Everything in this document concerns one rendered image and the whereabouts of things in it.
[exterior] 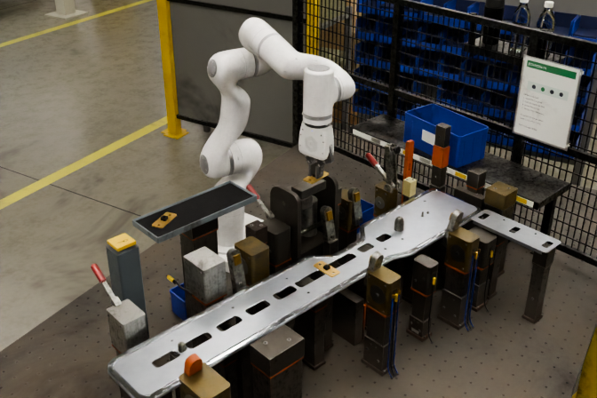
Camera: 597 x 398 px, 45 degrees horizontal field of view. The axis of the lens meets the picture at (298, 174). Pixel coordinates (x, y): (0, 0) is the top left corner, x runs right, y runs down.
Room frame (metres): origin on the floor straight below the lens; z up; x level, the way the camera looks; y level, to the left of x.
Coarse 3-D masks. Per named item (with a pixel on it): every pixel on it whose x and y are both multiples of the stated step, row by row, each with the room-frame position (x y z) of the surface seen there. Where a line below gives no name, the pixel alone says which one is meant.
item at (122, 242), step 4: (116, 236) 1.72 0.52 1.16; (120, 236) 1.72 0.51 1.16; (124, 236) 1.73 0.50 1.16; (128, 236) 1.73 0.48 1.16; (108, 240) 1.71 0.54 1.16; (112, 240) 1.71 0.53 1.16; (116, 240) 1.71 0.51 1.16; (120, 240) 1.71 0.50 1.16; (124, 240) 1.71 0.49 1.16; (128, 240) 1.71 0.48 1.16; (132, 240) 1.71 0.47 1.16; (112, 244) 1.69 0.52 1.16; (116, 244) 1.68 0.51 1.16; (120, 244) 1.68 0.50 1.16; (124, 244) 1.68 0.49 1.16; (128, 244) 1.69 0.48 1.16; (132, 244) 1.70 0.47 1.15; (116, 248) 1.67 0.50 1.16; (120, 248) 1.67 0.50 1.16; (124, 248) 1.68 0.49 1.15
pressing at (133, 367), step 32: (384, 224) 2.06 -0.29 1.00; (416, 224) 2.06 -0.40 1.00; (320, 256) 1.86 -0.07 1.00; (384, 256) 1.87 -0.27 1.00; (256, 288) 1.70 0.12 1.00; (320, 288) 1.70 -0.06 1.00; (192, 320) 1.55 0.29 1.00; (224, 320) 1.55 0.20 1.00; (256, 320) 1.55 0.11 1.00; (288, 320) 1.56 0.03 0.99; (128, 352) 1.42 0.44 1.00; (160, 352) 1.42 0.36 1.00; (192, 352) 1.42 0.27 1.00; (224, 352) 1.43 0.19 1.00; (128, 384) 1.31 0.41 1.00; (160, 384) 1.31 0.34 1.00
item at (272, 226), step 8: (272, 224) 1.93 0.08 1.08; (280, 224) 1.93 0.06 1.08; (272, 232) 1.88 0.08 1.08; (280, 232) 1.88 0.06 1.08; (288, 232) 1.90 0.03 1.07; (272, 240) 1.87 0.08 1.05; (280, 240) 1.87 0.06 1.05; (288, 240) 1.90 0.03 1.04; (272, 248) 1.87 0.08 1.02; (280, 248) 1.87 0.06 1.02; (288, 248) 1.90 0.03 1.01; (272, 256) 1.87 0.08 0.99; (280, 256) 1.87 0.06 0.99; (288, 256) 1.90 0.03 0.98; (272, 264) 1.87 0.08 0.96; (280, 264) 1.88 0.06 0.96; (272, 272) 1.88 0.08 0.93; (280, 296) 1.88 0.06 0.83
